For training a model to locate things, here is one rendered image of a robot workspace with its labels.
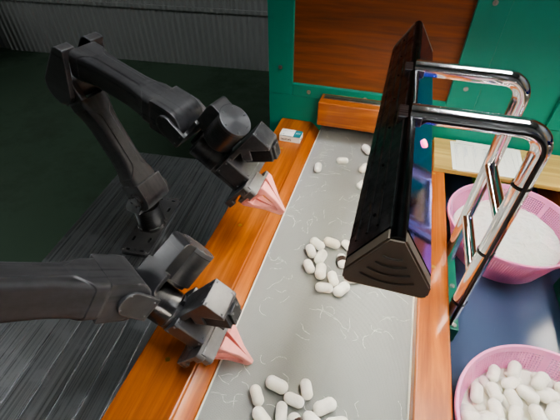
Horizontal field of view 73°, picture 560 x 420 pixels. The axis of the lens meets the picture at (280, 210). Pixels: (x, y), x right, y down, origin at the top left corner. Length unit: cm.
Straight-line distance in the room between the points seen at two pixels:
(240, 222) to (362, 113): 46
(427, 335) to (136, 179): 64
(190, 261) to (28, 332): 45
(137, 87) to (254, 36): 280
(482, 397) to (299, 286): 34
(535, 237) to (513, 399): 41
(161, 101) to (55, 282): 35
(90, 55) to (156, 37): 304
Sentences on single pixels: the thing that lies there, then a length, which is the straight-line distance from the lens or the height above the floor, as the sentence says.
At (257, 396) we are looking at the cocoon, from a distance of 63.
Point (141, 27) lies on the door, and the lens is 385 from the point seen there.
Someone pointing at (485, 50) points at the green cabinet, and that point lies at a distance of 109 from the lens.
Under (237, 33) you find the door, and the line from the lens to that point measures 351.
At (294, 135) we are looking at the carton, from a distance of 108.
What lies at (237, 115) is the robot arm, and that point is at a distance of 63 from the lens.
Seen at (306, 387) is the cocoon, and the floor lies 76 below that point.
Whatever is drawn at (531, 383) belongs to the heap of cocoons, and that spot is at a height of 73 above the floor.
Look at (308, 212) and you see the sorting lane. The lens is 89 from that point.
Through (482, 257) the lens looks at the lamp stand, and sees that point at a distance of 67.
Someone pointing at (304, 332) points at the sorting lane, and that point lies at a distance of 70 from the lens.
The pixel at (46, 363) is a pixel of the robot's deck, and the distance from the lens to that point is 86.
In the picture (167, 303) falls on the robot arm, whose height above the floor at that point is 88.
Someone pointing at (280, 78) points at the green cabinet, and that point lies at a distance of 115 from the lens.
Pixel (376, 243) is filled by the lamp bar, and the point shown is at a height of 110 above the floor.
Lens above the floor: 134
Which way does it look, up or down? 42 degrees down
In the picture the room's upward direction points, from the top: straight up
